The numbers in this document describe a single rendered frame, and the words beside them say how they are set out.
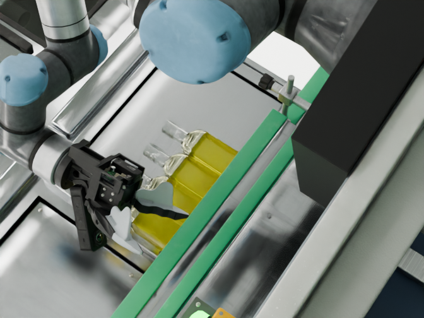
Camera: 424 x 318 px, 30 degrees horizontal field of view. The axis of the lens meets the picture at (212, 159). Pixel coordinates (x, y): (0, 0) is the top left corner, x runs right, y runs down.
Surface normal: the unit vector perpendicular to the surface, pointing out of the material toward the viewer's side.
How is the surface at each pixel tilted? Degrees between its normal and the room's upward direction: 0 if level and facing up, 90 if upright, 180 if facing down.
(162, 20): 99
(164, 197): 122
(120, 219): 58
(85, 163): 90
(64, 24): 133
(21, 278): 90
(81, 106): 90
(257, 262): 90
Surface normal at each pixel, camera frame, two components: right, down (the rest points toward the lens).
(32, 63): 0.17, -0.69
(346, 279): -0.12, -0.24
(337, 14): -0.55, -0.11
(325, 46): -0.76, 0.40
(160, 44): -0.41, 0.62
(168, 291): 0.02, -0.43
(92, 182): -0.44, 0.31
